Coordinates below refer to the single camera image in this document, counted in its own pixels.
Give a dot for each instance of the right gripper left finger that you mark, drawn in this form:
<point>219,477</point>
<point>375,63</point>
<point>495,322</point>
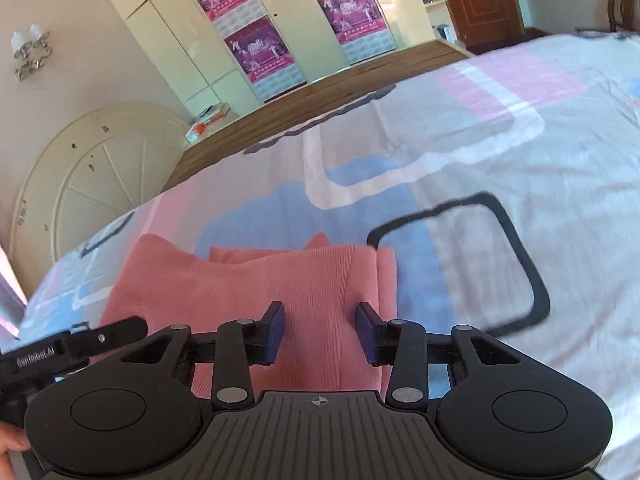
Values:
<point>261,338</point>

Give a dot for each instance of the white orange box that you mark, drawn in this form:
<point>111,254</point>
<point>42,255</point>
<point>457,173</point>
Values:
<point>205,121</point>

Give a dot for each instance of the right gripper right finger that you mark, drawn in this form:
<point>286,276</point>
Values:
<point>381,340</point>

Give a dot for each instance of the patterned bed sheet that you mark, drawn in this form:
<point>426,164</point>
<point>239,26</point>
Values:
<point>509,187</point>

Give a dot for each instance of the wall lamp sconce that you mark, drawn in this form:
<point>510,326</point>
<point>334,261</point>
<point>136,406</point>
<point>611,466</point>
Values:
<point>31,49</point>

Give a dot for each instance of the cream wardrobe with posters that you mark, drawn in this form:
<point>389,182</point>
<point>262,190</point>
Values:
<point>246,53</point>

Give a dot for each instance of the pink knit garment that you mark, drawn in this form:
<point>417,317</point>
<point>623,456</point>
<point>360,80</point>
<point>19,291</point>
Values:
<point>319,285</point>

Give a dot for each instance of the person's left hand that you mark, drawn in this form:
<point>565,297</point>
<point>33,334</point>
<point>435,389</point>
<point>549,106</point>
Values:
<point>12,439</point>

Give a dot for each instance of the wooden bed frame edge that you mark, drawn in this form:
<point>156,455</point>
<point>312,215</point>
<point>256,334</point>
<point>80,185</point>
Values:
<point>313,100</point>

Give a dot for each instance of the cream open shelf unit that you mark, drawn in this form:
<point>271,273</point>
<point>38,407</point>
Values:
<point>441,20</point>

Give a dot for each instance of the cream arched headboard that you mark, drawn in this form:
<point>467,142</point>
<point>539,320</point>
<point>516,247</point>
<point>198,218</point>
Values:
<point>96,169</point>

